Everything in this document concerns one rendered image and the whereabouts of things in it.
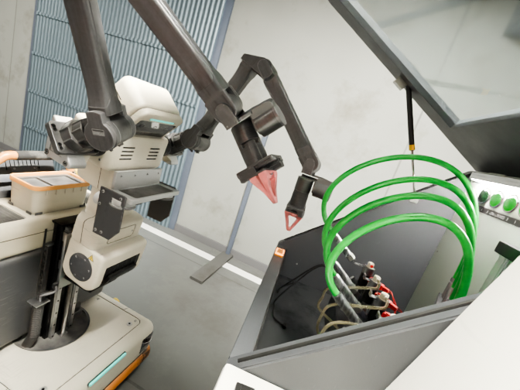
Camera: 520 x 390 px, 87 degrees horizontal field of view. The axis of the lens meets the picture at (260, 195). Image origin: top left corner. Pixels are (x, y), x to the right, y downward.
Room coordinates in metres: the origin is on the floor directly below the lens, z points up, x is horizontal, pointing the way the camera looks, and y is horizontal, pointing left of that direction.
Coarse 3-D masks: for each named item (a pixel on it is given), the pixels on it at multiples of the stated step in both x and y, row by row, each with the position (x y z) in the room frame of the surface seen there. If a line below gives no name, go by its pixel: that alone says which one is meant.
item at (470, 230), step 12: (420, 192) 0.54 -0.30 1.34; (372, 204) 0.55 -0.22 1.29; (444, 204) 0.53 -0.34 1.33; (456, 204) 0.53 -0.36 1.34; (348, 216) 0.55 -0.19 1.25; (468, 216) 0.52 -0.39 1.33; (336, 228) 0.55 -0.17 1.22; (468, 228) 0.52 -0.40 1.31; (324, 252) 0.55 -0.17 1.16; (336, 276) 0.55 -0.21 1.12; (456, 288) 0.52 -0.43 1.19; (348, 300) 0.54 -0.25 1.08
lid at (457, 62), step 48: (336, 0) 1.05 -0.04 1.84; (384, 0) 0.84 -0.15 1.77; (432, 0) 0.68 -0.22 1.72; (480, 0) 0.57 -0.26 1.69; (384, 48) 1.00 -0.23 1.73; (432, 48) 0.79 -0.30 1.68; (480, 48) 0.64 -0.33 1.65; (432, 96) 0.96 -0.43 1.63; (480, 96) 0.75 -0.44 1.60; (480, 144) 0.86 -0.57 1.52
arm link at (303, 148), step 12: (264, 60) 1.02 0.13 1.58; (264, 72) 1.01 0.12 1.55; (276, 84) 1.02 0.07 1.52; (276, 96) 1.02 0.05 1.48; (288, 96) 1.03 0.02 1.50; (288, 108) 1.00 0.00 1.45; (288, 120) 0.99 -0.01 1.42; (288, 132) 0.98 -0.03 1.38; (300, 132) 0.97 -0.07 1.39; (300, 144) 0.96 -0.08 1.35; (300, 156) 0.94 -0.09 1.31; (312, 156) 0.93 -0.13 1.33
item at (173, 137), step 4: (180, 132) 1.11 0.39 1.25; (168, 136) 1.11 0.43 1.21; (172, 136) 1.10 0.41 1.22; (176, 136) 1.10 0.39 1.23; (180, 136) 1.11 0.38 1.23; (172, 140) 1.09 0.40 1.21; (176, 140) 1.09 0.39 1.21; (180, 140) 1.09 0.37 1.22; (172, 144) 1.09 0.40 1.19; (176, 144) 1.10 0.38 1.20; (180, 144) 1.09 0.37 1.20; (172, 148) 1.09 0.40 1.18; (176, 148) 1.10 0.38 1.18; (180, 148) 1.11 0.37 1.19; (184, 148) 1.11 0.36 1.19; (172, 152) 1.11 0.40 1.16; (176, 152) 1.12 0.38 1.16; (180, 152) 1.14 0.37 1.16
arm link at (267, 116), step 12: (216, 108) 0.62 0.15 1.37; (228, 108) 0.61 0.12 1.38; (252, 108) 0.63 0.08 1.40; (264, 108) 0.63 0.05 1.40; (276, 108) 0.64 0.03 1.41; (228, 120) 0.62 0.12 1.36; (240, 120) 0.63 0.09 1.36; (264, 120) 0.63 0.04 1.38; (276, 120) 0.62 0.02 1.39; (264, 132) 0.64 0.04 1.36
